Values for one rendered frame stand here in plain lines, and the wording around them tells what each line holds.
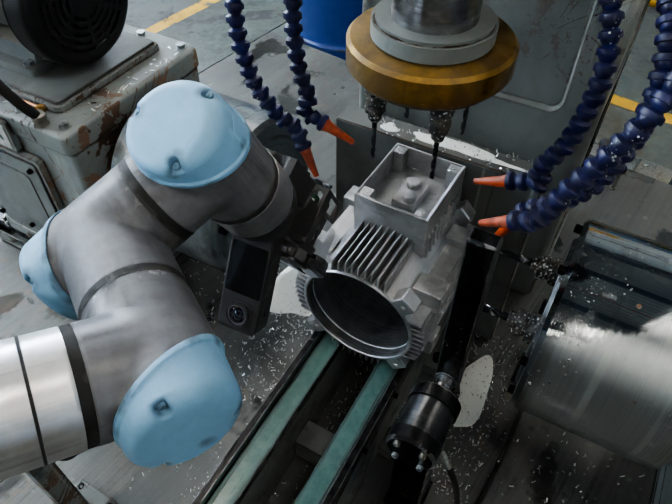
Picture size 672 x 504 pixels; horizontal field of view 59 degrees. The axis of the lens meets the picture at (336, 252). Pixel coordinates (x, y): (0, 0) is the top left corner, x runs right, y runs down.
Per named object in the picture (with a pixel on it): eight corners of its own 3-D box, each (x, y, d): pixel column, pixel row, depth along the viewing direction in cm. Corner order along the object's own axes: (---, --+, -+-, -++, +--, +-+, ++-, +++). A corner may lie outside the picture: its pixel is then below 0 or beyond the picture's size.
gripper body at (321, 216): (346, 209, 65) (315, 165, 53) (312, 280, 63) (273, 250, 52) (287, 186, 67) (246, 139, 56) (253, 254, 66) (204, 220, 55)
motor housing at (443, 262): (362, 243, 98) (367, 152, 84) (469, 288, 92) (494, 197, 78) (297, 329, 87) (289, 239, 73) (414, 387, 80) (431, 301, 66)
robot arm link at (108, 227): (27, 337, 38) (159, 227, 37) (0, 231, 44) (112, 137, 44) (113, 373, 44) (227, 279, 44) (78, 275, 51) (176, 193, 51)
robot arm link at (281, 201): (254, 238, 48) (175, 204, 51) (273, 252, 52) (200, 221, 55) (294, 157, 49) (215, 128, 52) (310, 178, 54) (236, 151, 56)
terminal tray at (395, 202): (391, 181, 86) (395, 141, 80) (460, 207, 82) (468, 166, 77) (350, 232, 79) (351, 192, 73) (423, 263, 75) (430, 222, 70)
